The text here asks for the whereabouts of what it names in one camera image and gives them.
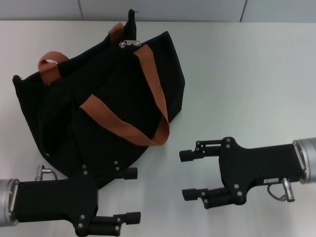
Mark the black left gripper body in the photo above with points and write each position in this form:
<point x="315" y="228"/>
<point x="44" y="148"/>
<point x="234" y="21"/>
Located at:
<point x="54" y="200"/>

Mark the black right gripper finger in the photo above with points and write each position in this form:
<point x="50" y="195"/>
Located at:
<point x="189" y="194"/>
<point x="187" y="156"/>

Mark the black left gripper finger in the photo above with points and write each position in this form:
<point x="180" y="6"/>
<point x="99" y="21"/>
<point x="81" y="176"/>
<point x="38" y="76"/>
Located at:
<point x="130" y="173"/>
<point x="133" y="217"/>

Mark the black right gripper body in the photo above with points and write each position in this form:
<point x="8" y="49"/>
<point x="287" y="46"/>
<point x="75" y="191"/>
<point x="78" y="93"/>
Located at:
<point x="259" y="165"/>

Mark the silver zipper pull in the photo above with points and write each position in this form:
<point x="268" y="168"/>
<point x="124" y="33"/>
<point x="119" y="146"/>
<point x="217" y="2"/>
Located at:
<point x="128" y="43"/>

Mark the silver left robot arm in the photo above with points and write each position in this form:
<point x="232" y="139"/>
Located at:
<point x="6" y="202"/>

